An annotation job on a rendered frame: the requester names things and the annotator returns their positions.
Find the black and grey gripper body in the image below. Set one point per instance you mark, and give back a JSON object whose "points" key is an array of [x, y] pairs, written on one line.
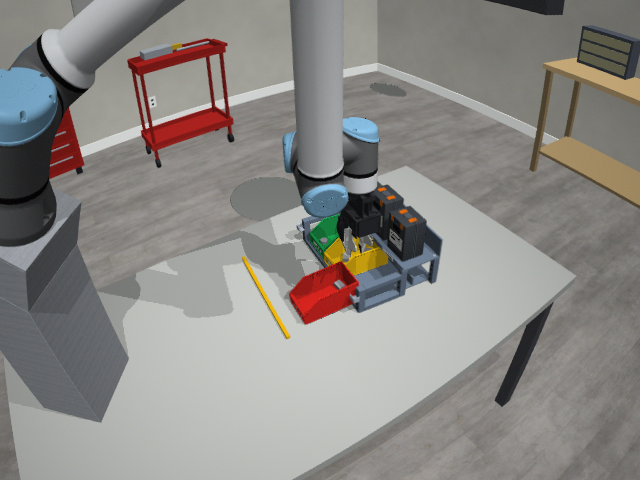
{"points": [[353, 215]]}

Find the yellow bar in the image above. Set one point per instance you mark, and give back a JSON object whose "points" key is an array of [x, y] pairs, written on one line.
{"points": [[266, 299]]}

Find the green open bin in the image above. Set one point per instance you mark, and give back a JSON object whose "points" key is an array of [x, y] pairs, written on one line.
{"points": [[327, 228]]}

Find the grey metal shelf rack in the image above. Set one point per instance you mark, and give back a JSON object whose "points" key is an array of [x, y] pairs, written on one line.
{"points": [[372, 283]]}

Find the yellow open bin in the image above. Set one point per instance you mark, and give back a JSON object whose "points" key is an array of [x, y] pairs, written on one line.
{"points": [[358, 262]]}

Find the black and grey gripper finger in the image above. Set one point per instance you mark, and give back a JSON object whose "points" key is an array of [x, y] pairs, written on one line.
{"points": [[363, 241], [345, 234]]}

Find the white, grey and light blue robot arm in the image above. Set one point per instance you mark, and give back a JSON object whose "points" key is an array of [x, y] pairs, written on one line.
{"points": [[68, 58]]}

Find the red bin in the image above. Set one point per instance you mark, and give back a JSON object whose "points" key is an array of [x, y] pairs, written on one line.
{"points": [[320, 284]]}

